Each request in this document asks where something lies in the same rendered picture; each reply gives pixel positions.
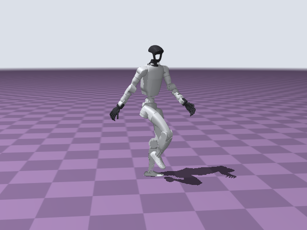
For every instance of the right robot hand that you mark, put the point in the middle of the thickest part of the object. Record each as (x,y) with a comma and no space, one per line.
(115,111)

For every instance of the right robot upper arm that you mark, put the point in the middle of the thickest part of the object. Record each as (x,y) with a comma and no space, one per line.
(140,72)

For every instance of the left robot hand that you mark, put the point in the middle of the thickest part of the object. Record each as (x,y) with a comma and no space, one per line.
(189,106)

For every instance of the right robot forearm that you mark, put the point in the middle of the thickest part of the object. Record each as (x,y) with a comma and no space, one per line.
(125,97)

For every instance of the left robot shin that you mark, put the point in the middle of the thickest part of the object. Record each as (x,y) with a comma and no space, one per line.
(151,160)

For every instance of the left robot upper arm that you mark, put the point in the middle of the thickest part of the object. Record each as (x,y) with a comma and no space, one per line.
(167,78)

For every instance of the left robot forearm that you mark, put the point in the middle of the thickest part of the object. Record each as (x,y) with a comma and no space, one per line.
(178,96)

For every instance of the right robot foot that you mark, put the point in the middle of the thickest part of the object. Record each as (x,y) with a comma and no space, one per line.
(158,161)

